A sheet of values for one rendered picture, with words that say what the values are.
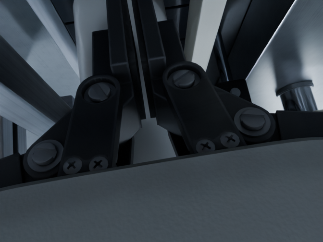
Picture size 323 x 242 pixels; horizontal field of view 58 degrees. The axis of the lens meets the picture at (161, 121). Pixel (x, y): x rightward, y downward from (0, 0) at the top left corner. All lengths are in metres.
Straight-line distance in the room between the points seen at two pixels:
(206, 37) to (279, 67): 0.18
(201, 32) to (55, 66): 0.22
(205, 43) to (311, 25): 0.12
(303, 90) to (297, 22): 0.15
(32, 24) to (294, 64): 0.25
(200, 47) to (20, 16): 0.16
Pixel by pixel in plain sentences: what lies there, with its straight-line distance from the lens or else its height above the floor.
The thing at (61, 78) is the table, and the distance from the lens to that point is 0.37.
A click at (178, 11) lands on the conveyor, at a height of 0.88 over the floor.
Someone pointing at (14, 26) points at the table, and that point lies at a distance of 0.29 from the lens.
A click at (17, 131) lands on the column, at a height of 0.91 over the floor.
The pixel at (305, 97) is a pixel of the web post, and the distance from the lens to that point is 0.40.
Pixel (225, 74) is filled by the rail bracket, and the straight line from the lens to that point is 0.31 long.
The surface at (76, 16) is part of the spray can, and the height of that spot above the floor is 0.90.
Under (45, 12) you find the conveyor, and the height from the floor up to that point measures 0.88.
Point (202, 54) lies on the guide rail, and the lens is 0.18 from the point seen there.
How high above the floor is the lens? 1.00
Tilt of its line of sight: 16 degrees down
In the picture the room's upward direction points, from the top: 170 degrees clockwise
